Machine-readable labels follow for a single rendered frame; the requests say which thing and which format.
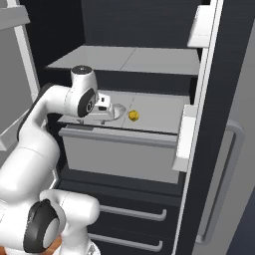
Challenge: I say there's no grey glass fridge shelf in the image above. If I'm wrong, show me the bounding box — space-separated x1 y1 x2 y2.
46 44 201 77

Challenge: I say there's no grey crisper drawer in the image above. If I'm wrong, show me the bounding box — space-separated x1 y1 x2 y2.
58 125 181 185

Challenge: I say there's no black fridge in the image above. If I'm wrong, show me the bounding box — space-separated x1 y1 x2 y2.
19 0 221 255

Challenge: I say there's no yellow round food item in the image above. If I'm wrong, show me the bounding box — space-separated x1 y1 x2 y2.
127 110 140 123

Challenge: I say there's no grey freezer drawer handle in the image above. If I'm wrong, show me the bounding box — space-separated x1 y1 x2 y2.
87 232 164 253
99 204 168 222

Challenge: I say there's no small white door bin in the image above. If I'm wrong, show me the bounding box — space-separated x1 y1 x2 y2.
186 4 214 49

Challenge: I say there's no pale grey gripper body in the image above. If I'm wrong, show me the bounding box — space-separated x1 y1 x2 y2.
76 107 118 123

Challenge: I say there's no grey fridge shelf over drawer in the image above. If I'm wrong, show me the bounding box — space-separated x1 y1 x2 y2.
57 89 192 135

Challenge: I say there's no grey fridge door handle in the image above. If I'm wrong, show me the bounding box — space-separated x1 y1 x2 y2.
194 120 246 246

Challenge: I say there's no grey fridge door with handle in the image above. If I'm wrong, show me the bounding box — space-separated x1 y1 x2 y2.
172 0 255 255

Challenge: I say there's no tall white door bin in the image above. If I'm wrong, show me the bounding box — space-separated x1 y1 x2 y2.
171 104 199 173

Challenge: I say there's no black freezer drawer front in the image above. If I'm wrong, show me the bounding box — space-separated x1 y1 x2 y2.
57 177 183 232
87 222 175 255

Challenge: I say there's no grey fridge door with bins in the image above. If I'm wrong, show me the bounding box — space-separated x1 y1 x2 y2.
0 0 47 161

